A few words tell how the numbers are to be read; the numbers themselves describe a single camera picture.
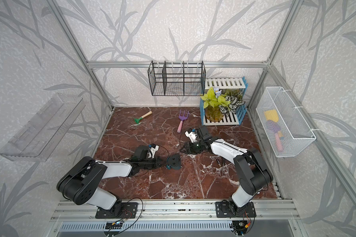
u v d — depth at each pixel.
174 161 0.85
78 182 0.45
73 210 0.76
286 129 0.62
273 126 0.82
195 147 0.77
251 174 0.45
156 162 0.79
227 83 0.98
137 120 1.12
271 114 0.88
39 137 0.67
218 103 0.91
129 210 0.74
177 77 1.05
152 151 0.77
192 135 0.83
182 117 1.13
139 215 0.72
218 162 0.89
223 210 0.72
